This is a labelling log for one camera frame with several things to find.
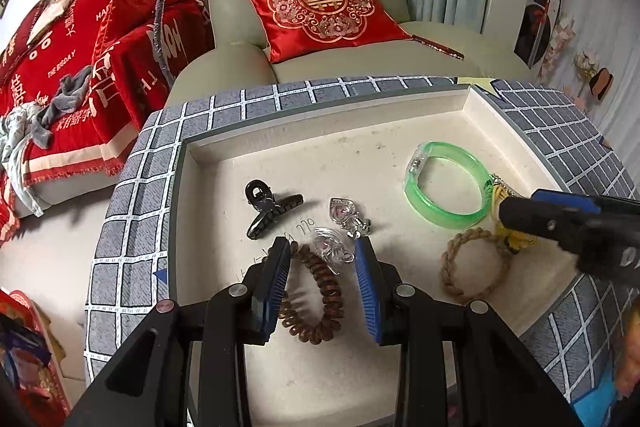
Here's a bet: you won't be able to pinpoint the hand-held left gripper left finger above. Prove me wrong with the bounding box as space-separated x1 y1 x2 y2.
65 237 293 427

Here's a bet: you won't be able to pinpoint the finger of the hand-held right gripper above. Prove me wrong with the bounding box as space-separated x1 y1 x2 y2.
497 196 601 248
531 189 640 222

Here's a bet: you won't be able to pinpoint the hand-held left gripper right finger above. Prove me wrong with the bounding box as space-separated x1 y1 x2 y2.
352 237 583 427

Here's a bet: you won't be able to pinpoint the brown spiral hair tie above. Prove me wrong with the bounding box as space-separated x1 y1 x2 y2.
277 241 348 345

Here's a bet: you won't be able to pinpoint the small clear silver clip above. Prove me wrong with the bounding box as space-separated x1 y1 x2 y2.
311 227 356 276

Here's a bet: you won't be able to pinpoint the black claw hair clip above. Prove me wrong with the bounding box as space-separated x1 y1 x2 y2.
244 179 305 240

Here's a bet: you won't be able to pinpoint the silver heart hair clip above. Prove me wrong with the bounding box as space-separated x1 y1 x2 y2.
328 197 373 240

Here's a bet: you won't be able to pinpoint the braided brown bracelet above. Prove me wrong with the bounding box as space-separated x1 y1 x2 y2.
440 228 513 303

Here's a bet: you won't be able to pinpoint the green translucent bangle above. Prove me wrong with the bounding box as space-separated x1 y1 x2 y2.
404 141 493 229

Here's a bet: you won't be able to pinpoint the grey tray with white inside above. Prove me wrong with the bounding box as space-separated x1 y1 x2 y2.
167 84 583 427

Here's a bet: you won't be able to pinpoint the small black orange ornament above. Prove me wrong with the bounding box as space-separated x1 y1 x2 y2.
572 52 616 108

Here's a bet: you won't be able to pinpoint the blue orange printed cloth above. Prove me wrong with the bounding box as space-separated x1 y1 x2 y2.
570 307 640 427

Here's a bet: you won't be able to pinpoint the pink flower decoration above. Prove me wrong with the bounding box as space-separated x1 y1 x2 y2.
542 12 581 78

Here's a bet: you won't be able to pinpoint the white washing machine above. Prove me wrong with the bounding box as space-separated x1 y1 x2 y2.
515 0 566 68

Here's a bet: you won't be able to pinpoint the red patterned strip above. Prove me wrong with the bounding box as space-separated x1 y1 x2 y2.
412 34 466 59

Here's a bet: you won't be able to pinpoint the white sofa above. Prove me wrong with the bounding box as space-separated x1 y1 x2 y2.
10 149 132 219

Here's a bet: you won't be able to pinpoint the red gift box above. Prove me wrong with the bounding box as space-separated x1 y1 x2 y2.
0 289 71 418

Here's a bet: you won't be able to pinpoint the red embroidered cushion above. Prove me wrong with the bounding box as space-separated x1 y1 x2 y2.
240 0 416 64

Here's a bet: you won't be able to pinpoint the grey garment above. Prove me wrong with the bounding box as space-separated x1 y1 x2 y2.
32 64 96 148

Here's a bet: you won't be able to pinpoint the pale crumpled clothes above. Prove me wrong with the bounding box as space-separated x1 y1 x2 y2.
0 101 47 218

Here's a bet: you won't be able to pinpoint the red fringed pillow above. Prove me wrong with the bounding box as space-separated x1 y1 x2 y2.
92 0 167 74

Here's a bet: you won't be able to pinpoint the red covered sofa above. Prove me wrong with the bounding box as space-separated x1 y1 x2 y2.
0 0 216 248

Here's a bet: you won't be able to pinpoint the red pillow with white print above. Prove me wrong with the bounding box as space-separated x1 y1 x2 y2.
0 0 53 82

